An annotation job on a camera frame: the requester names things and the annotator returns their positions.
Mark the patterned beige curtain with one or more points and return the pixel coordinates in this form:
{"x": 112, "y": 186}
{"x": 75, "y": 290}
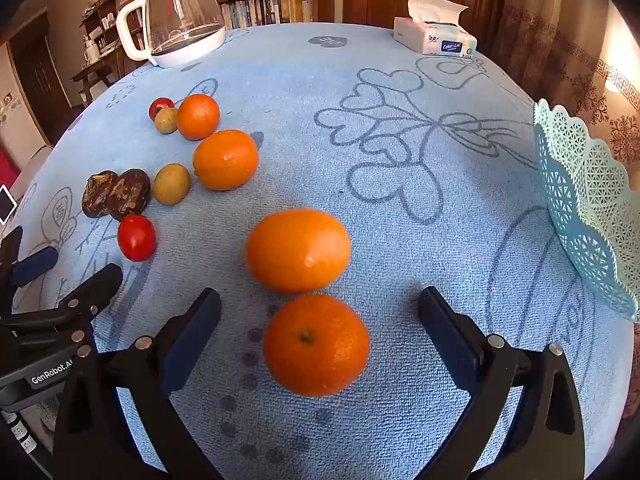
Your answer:
{"x": 560, "y": 35}

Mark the brown kiwi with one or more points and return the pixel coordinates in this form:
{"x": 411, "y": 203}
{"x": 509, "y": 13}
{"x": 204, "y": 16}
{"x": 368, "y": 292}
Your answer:
{"x": 166, "y": 121}
{"x": 171, "y": 185}

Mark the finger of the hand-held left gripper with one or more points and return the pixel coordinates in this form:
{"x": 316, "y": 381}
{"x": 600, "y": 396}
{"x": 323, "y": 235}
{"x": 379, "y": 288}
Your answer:
{"x": 92, "y": 290}
{"x": 35, "y": 266}

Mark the wooden shelf unit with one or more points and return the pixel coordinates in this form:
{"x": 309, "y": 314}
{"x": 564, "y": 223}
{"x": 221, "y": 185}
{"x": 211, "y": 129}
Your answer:
{"x": 100, "y": 25}

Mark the white and blue tissue pack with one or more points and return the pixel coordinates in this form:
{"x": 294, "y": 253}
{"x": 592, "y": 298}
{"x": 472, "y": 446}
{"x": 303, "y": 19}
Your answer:
{"x": 432, "y": 35}

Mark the dark wooden door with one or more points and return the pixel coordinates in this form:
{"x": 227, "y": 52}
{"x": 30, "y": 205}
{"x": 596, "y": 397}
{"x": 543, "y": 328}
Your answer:
{"x": 40, "y": 80}

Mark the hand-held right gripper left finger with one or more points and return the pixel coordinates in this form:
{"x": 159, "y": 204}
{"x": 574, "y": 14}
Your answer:
{"x": 192, "y": 342}

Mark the orange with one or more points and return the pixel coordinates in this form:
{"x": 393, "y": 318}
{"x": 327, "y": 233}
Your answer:
{"x": 297, "y": 251}
{"x": 225, "y": 161}
{"x": 316, "y": 347}
{"x": 198, "y": 117}

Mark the wooden desk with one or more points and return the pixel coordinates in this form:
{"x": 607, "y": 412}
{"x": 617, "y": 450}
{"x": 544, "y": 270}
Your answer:
{"x": 95, "y": 72}

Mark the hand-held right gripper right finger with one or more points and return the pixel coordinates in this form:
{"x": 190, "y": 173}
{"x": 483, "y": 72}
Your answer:
{"x": 445, "y": 342}

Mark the white framed tablet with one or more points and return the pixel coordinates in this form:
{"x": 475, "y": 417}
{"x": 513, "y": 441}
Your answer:
{"x": 6, "y": 205}

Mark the dark brown round fruit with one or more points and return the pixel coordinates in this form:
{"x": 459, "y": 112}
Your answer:
{"x": 131, "y": 194}
{"x": 98, "y": 195}

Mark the red tomato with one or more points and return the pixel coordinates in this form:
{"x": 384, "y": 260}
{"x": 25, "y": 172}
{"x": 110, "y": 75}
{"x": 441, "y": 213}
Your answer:
{"x": 136, "y": 238}
{"x": 160, "y": 106}

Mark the red cloth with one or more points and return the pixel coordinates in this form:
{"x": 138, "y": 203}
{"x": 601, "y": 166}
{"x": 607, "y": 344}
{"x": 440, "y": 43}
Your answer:
{"x": 6, "y": 165}

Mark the light blue lattice basket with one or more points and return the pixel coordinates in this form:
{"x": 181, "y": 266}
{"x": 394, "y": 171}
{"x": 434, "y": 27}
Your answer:
{"x": 585, "y": 200}

